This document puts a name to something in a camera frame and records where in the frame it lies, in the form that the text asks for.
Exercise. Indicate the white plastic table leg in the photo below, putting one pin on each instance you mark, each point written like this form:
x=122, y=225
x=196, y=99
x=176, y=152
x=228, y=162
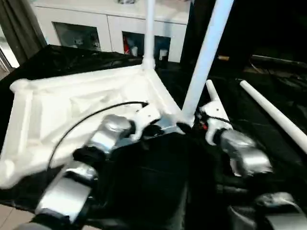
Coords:
x=204, y=60
x=275, y=112
x=212, y=91
x=149, y=36

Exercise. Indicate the white plastic table top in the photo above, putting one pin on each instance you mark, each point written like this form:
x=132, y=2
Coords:
x=60, y=107

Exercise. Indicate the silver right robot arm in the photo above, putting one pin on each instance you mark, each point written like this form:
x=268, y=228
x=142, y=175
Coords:
x=244, y=151

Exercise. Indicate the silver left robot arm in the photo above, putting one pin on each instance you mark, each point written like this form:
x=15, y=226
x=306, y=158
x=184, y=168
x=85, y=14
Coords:
x=105, y=134

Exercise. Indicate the black mat cloth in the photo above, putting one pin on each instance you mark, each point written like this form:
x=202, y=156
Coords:
x=153, y=187

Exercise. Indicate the small tan label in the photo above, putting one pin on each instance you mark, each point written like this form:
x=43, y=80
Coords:
x=223, y=58

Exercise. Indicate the long black rod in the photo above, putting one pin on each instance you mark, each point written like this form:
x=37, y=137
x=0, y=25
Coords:
x=278, y=60

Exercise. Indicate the dark tall cabinet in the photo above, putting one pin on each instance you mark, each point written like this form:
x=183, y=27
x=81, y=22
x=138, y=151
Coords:
x=251, y=24

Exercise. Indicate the white display cabinet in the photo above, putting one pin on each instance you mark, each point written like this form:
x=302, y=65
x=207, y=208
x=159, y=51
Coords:
x=96, y=19

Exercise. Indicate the grey curtain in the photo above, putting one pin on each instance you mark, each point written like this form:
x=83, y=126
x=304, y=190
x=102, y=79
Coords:
x=21, y=26

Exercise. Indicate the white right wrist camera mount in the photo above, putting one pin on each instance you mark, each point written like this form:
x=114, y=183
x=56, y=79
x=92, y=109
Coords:
x=213, y=115

